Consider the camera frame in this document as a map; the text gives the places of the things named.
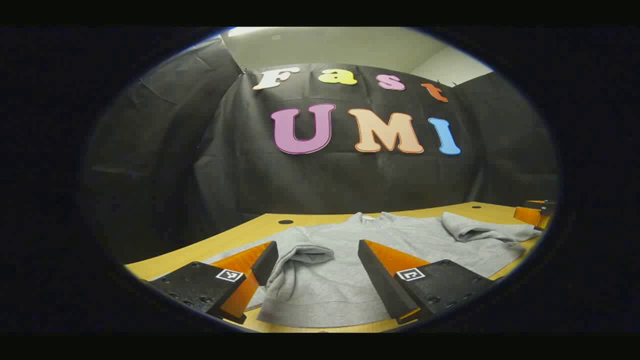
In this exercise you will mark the black backdrop cloth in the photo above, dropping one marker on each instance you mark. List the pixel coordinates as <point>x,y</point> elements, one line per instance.
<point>350,180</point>

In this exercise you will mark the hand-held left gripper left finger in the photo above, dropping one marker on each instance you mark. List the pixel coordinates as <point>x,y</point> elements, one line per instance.
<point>265,262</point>

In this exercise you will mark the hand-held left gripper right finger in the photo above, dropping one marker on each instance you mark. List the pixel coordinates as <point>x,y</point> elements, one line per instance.
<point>380,285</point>

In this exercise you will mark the grey sweatshirt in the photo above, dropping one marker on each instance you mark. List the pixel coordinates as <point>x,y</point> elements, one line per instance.
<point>325,280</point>

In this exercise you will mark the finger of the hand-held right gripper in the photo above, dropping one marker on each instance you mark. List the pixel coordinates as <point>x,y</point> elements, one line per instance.
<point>527,215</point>

